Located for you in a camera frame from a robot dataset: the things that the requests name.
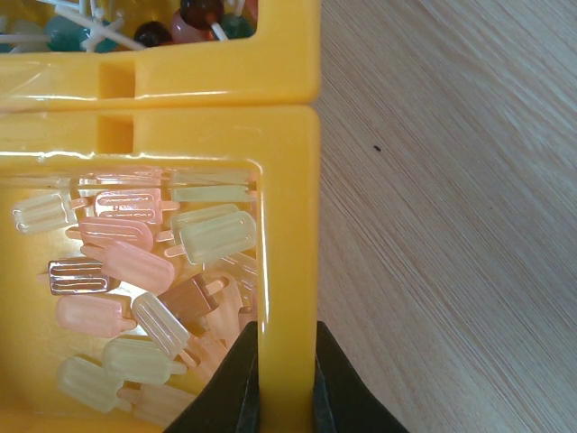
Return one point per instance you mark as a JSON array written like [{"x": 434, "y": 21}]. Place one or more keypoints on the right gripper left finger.
[{"x": 230, "y": 402}]

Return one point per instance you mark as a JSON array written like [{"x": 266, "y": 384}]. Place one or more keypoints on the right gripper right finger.
[{"x": 341, "y": 400}]

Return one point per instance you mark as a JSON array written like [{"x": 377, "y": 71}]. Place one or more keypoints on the yellow bin with popsicle candies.
[{"x": 136, "y": 245}]

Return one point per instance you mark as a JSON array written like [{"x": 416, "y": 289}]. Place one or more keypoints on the yellow bin with lollipops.
[{"x": 279, "y": 64}]

